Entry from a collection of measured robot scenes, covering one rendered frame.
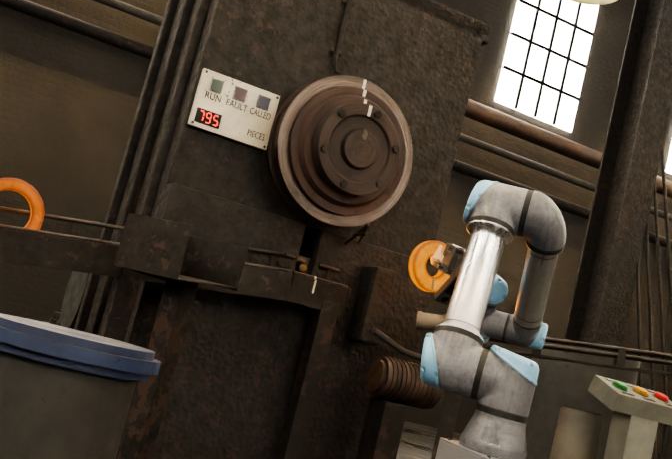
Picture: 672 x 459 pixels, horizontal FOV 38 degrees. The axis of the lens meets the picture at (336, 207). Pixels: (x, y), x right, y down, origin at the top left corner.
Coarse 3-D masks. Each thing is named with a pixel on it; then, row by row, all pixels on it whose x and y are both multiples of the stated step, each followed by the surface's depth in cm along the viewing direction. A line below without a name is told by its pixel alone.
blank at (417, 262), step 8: (416, 248) 285; (424, 248) 284; (432, 248) 286; (416, 256) 283; (424, 256) 284; (408, 264) 285; (416, 264) 283; (424, 264) 284; (416, 272) 283; (424, 272) 284; (440, 272) 288; (416, 280) 283; (424, 280) 284; (432, 280) 285; (440, 280) 287; (424, 288) 284; (432, 288) 285
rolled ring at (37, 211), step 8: (0, 184) 255; (8, 184) 256; (16, 184) 257; (24, 184) 258; (24, 192) 258; (32, 192) 259; (32, 200) 259; (40, 200) 260; (32, 208) 259; (40, 208) 260; (32, 216) 259; (40, 216) 260; (32, 224) 259; (40, 224) 260
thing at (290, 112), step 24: (312, 96) 294; (384, 96) 305; (288, 120) 290; (288, 144) 290; (408, 144) 309; (288, 168) 290; (408, 168) 309; (288, 192) 294; (312, 216) 294; (336, 216) 297; (360, 216) 301
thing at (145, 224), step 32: (128, 224) 243; (160, 224) 238; (128, 256) 240; (160, 256) 236; (192, 256) 264; (224, 256) 259; (192, 288) 249; (160, 320) 247; (160, 352) 244; (160, 384) 243; (160, 416) 245; (128, 448) 241
